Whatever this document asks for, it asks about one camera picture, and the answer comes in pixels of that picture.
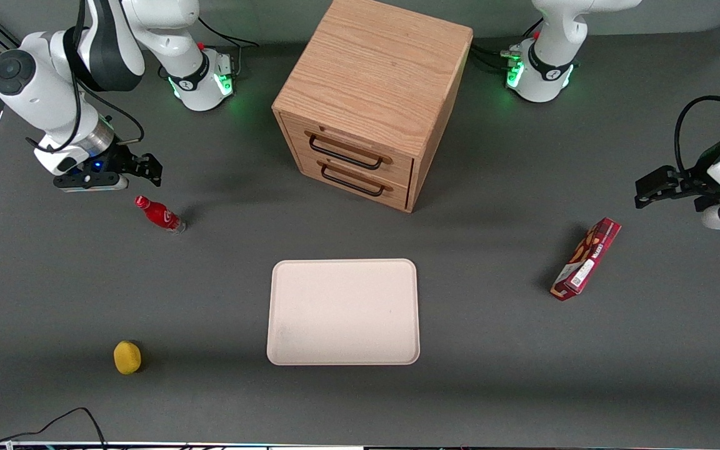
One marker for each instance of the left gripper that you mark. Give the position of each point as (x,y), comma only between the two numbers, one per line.
(695,180)

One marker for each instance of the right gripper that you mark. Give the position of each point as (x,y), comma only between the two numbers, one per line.
(124,159)

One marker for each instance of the red coke bottle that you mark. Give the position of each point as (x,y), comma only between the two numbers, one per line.
(161,217)

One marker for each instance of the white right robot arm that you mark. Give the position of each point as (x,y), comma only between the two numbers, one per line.
(41,94)

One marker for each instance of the cream plastic tray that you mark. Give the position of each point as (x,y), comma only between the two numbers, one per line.
(344,312)

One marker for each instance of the red tartan shortbread box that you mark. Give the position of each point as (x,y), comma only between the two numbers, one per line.
(585,259)

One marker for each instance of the yellow round sponge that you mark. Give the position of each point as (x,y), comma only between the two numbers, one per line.
(127,357)

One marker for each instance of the wooden two-drawer cabinet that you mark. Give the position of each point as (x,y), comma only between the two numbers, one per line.
(372,69)

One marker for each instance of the wooden drawer front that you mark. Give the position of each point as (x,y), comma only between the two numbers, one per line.
(400,170)
(397,194)

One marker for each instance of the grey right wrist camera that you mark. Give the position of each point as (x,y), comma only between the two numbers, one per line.
(91,181)

